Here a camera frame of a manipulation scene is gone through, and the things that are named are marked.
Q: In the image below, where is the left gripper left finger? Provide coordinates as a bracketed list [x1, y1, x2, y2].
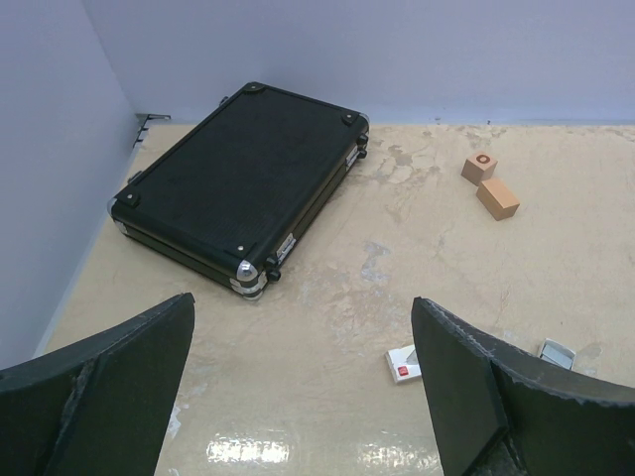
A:
[1, 293, 194, 475]

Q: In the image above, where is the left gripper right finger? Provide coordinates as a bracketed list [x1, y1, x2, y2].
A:
[411, 297, 634, 475]

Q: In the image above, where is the plain wooden block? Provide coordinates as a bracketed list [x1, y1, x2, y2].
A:
[476, 178, 520, 221]

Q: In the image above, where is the black hard case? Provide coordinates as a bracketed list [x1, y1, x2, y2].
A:
[107, 81, 370, 299]

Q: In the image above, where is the wooden cube with circle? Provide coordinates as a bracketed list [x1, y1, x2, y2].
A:
[461, 152, 498, 186]

